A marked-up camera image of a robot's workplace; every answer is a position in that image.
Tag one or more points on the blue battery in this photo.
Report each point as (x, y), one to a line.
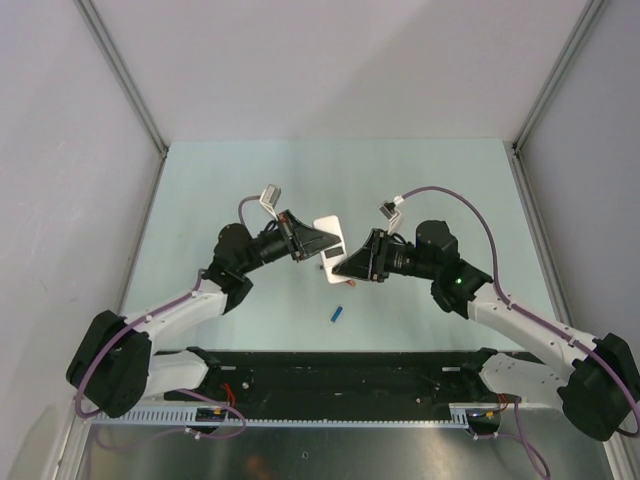
(337, 313)

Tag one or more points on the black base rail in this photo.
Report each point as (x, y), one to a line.
(368, 386)

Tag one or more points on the grey cable duct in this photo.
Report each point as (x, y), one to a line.
(199, 415)

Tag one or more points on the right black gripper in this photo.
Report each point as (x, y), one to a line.
(358, 266)

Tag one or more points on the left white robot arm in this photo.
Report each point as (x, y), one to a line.
(121, 360)

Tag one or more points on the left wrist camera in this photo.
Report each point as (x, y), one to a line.
(269, 199)

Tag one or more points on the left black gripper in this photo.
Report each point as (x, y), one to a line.
(303, 239)

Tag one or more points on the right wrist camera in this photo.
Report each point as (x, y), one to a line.
(390, 209)

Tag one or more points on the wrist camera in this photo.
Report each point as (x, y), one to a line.
(269, 199)
(390, 209)

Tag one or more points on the white red remote control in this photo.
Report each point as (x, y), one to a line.
(333, 255)

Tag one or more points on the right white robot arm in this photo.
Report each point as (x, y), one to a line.
(593, 382)

